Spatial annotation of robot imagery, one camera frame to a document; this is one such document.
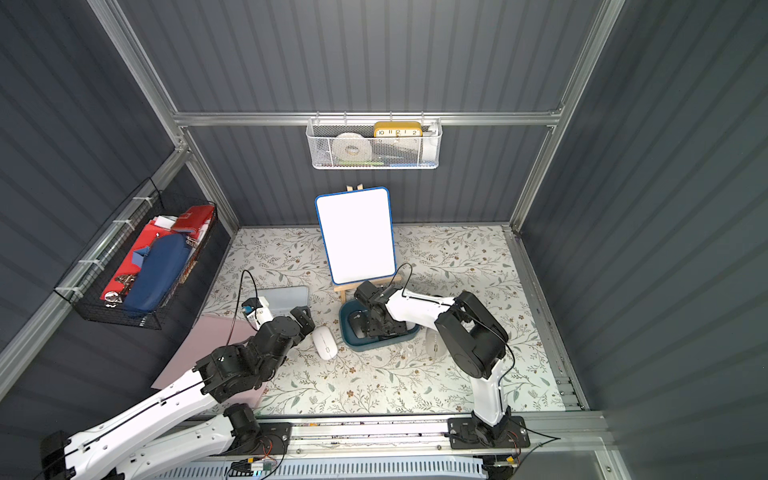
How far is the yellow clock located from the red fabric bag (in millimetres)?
539

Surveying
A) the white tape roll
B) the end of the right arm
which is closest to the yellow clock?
the white tape roll

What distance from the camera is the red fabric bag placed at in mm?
681

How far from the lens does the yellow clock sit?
0.88 m

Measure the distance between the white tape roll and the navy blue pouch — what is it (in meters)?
0.47

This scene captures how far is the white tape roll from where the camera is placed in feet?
2.76

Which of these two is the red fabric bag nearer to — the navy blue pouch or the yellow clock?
the navy blue pouch

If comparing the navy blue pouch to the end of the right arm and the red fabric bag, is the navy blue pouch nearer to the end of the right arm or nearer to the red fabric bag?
the red fabric bag

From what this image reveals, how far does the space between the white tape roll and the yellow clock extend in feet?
0.18

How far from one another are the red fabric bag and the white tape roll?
40 cm

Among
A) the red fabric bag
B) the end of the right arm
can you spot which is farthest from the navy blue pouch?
the end of the right arm

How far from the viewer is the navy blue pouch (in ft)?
2.13
